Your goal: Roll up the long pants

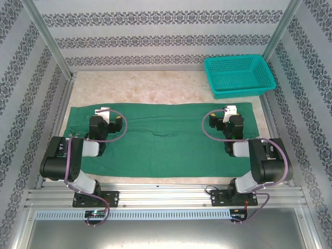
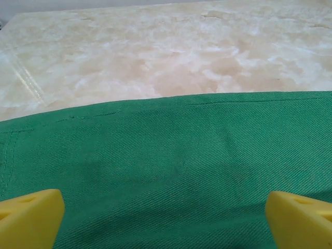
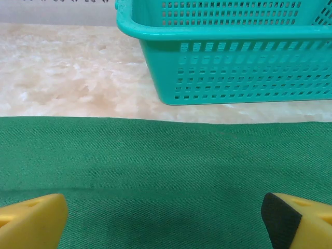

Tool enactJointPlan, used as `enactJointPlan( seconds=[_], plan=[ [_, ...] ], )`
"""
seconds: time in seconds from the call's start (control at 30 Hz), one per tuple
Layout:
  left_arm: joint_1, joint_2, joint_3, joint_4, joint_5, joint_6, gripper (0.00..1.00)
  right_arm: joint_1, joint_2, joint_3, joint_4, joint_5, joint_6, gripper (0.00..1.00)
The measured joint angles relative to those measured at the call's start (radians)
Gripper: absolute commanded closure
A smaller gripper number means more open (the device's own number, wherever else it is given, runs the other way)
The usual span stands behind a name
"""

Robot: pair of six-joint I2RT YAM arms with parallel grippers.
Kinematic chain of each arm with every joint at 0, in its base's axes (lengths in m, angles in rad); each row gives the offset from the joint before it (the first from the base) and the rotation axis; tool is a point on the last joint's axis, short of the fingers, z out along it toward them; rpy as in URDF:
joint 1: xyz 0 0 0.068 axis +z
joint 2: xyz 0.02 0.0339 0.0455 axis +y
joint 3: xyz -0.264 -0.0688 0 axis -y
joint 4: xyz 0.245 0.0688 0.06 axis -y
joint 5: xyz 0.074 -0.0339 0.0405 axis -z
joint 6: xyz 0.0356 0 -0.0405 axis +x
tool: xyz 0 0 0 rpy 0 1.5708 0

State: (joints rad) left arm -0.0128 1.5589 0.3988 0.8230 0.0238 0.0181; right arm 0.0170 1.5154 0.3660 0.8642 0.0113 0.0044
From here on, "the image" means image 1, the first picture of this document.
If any green cloth towel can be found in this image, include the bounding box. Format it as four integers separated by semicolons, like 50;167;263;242
66;102;261;178

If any teal plastic basket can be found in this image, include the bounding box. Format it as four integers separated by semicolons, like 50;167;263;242
203;53;276;100

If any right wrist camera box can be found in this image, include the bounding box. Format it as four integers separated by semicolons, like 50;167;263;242
223;104;238;122

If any aluminium side rail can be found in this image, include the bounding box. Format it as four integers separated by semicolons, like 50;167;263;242
259;93;296;186
35;72;78;190

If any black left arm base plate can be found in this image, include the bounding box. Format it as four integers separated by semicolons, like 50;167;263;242
72;190;120;208

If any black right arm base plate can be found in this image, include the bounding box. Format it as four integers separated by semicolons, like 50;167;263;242
209;189;259;208

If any wide aluminium mounting rail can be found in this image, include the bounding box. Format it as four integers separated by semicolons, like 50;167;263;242
24;183;308;209

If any aluminium frame post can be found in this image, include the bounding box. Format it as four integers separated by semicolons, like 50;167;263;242
22;0;76;78
261;0;303;59

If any slotted grey cable duct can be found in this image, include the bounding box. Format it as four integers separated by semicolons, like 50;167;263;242
35;209;232;221

